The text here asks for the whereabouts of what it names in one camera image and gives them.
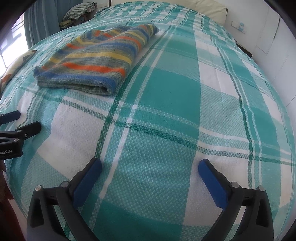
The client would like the patterned cream pillow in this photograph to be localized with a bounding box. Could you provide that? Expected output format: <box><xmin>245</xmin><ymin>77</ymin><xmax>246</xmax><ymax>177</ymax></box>
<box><xmin>1</xmin><ymin>50</ymin><xmax>37</xmax><ymax>94</ymax></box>

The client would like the cream padded headboard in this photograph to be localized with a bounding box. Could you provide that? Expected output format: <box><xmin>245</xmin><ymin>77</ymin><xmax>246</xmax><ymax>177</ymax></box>
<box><xmin>111</xmin><ymin>0</ymin><xmax>228</xmax><ymax>25</ymax></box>

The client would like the teal plaid bed cover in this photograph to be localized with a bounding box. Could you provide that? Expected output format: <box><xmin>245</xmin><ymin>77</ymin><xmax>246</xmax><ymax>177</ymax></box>
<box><xmin>1</xmin><ymin>1</ymin><xmax>295</xmax><ymax>240</ymax></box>

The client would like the striped knit sweater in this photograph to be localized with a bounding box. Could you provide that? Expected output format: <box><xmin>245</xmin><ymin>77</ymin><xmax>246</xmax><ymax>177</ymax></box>
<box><xmin>33</xmin><ymin>24</ymin><xmax>159</xmax><ymax>95</ymax></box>

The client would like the blue curtain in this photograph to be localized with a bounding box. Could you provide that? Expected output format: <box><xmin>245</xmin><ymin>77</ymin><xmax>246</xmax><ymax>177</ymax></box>
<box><xmin>24</xmin><ymin>0</ymin><xmax>83</xmax><ymax>48</ymax></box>

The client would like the white wardrobe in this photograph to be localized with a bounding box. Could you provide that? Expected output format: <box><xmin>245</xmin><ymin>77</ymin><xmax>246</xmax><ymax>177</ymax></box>
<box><xmin>252</xmin><ymin>4</ymin><xmax>296</xmax><ymax>110</ymax></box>

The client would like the white wall socket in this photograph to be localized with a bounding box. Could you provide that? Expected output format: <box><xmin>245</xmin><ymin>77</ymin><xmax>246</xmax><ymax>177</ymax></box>
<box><xmin>231</xmin><ymin>21</ymin><xmax>246</xmax><ymax>34</ymax></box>

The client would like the pile of folded clothes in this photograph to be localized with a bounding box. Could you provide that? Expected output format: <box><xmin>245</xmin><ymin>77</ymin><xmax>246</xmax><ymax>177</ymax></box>
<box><xmin>59</xmin><ymin>1</ymin><xmax>97</xmax><ymax>30</ymax></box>

